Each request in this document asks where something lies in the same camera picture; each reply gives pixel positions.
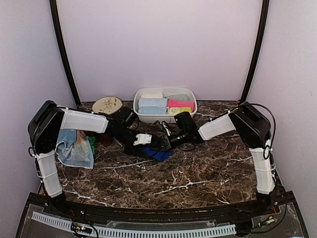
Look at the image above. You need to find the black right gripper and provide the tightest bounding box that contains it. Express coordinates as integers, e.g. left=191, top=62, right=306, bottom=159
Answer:
left=152, top=129, right=188, bottom=152

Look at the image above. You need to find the royal blue microfiber towel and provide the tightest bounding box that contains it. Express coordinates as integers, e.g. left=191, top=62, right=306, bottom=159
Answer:
left=139, top=146, right=171, bottom=162

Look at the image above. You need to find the light blue patterned towel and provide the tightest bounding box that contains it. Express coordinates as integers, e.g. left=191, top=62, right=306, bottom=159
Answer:
left=55, top=129, right=94, bottom=169

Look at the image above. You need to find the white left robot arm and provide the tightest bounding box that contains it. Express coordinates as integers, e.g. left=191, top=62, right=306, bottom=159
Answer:
left=28, top=100, right=152, bottom=216

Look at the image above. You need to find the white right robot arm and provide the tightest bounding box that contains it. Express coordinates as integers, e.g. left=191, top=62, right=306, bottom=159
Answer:
left=159, top=102, right=276, bottom=195

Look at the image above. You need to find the brown towel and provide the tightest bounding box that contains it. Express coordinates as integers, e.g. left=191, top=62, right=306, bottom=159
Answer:
left=84, top=131, right=113, bottom=147

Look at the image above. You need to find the lime lemon print towel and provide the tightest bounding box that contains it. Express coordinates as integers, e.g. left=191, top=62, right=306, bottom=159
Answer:
left=168, top=107, right=192, bottom=115

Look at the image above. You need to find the pink rolled towel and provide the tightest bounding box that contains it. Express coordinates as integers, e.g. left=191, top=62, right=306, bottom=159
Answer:
left=167, top=99, right=195, bottom=110

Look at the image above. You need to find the light blue rolled towel front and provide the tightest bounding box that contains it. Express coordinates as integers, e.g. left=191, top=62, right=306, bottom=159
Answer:
left=138, top=107, right=167, bottom=115

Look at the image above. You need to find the light blue rolled towel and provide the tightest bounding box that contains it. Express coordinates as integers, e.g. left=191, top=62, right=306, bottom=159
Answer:
left=138, top=107, right=167, bottom=115
left=138, top=98, right=168, bottom=108

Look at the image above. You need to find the sage green rolled towel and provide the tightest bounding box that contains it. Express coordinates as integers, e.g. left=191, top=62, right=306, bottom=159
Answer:
left=163, top=94, right=189, bottom=101

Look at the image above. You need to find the floral ceramic plate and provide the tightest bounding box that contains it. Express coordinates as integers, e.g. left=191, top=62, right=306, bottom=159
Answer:
left=92, top=97, right=122, bottom=115

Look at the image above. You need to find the light blue rolled towel rear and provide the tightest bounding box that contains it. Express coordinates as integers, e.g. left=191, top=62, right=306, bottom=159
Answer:
left=138, top=98, right=168, bottom=108

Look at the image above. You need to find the white rolled towel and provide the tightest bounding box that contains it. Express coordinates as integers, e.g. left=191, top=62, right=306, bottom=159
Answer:
left=141, top=93, right=163, bottom=99

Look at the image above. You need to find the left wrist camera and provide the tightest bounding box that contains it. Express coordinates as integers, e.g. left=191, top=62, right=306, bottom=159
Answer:
left=133, top=133, right=152, bottom=146

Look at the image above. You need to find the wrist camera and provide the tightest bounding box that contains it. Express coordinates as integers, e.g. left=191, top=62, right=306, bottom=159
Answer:
left=133, top=133, right=152, bottom=146
left=154, top=120, right=174, bottom=136

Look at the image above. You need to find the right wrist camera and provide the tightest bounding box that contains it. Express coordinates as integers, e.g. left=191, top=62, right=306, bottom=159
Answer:
left=154, top=120, right=174, bottom=136

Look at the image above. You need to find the white slotted cable duct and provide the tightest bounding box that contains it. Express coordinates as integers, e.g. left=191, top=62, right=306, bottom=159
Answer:
left=31, top=212, right=236, bottom=238

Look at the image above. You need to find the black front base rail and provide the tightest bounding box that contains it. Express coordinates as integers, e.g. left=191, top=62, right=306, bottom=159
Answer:
left=24, top=192, right=298, bottom=229

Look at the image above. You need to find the black left corner post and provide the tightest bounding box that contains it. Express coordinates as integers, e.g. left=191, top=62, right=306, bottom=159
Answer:
left=49, top=0, right=81, bottom=106

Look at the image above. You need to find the black corner post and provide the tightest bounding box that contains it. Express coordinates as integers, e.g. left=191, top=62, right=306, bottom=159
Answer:
left=240, top=0, right=270, bottom=103
left=49, top=0, right=81, bottom=106

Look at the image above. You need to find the black right corner post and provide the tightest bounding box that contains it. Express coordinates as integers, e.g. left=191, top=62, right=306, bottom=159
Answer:
left=240, top=0, right=270, bottom=103

